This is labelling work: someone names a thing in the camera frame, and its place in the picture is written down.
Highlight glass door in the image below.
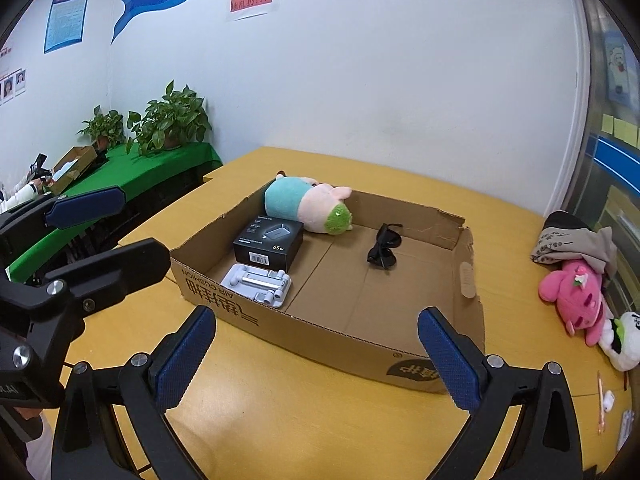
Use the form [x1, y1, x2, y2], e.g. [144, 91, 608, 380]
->
[550, 0, 640, 321]

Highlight white printed cloth bag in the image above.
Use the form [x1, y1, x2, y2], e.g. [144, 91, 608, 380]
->
[530, 210, 619, 279]

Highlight cartoon sheep sticker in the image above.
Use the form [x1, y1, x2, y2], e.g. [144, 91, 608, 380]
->
[605, 35, 634, 106]

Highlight small open cardboard box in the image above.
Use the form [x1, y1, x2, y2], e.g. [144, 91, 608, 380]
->
[52, 146, 98, 196]

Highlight brown cardboard box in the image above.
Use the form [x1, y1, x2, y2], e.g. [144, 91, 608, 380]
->
[170, 180, 486, 395]

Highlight black sunglasses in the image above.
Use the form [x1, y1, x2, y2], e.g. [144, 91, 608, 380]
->
[366, 222, 403, 271]

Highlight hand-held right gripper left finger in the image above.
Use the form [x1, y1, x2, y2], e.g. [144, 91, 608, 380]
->
[50, 305, 217, 480]

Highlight orange pen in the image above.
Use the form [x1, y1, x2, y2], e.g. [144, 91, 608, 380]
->
[595, 371, 607, 435]

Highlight black charger box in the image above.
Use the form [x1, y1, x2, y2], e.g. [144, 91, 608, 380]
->
[232, 215, 305, 272]

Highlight black hand-held device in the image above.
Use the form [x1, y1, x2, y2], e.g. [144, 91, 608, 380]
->
[27, 154, 53, 183]

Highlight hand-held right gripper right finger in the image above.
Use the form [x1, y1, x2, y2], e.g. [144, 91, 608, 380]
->
[417, 306, 596, 480]

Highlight small potted green plant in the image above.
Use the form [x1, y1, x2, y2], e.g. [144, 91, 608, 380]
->
[77, 106, 126, 151]

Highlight grey tray with tubes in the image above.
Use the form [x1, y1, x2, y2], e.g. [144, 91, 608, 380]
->
[220, 262, 292, 308]

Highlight large potted green plant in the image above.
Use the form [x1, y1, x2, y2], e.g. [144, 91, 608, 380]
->
[126, 80, 213, 157]

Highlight green tablecloth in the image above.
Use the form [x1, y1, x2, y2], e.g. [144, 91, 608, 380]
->
[7, 142, 223, 281]

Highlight white packet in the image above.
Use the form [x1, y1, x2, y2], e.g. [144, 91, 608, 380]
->
[619, 409, 634, 453]

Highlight pink and teal plush toy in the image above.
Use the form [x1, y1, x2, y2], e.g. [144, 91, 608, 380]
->
[263, 172, 354, 236]

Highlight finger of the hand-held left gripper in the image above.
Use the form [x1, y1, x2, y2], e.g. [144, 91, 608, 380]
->
[30, 239, 172, 321]
[0, 186, 126, 261]

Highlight blue notice poster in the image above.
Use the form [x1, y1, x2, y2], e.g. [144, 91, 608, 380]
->
[44, 0, 91, 55]

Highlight white plush toy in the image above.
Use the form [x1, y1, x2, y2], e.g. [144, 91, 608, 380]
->
[597, 311, 640, 372]

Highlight red text paper sign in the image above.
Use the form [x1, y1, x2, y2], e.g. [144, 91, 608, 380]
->
[229, 0, 278, 22]

